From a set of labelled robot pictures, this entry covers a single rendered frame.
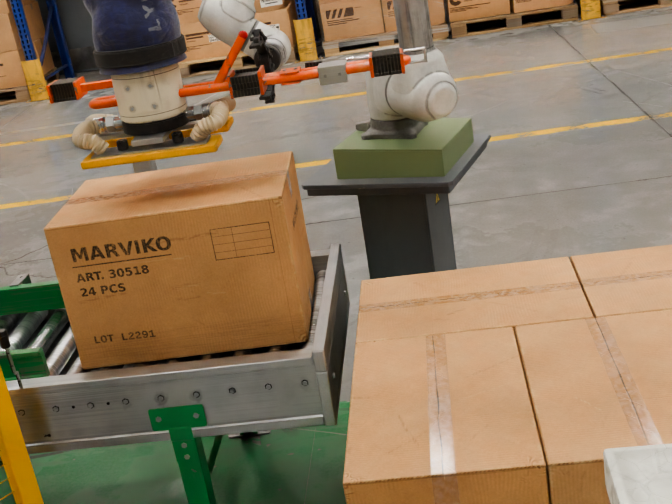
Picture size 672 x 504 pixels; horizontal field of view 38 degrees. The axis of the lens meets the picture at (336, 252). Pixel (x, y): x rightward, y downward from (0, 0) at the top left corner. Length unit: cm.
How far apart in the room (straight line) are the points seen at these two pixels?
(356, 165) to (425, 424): 117
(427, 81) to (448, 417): 112
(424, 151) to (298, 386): 93
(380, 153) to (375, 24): 656
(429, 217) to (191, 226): 99
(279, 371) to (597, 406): 75
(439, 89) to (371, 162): 34
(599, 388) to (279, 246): 83
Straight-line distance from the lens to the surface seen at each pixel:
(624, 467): 110
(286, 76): 243
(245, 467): 308
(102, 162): 244
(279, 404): 241
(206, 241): 242
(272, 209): 237
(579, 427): 205
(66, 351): 281
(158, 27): 240
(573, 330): 242
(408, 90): 289
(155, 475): 316
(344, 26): 953
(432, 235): 317
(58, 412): 255
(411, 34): 289
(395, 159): 300
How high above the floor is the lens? 165
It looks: 21 degrees down
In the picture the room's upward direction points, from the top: 9 degrees counter-clockwise
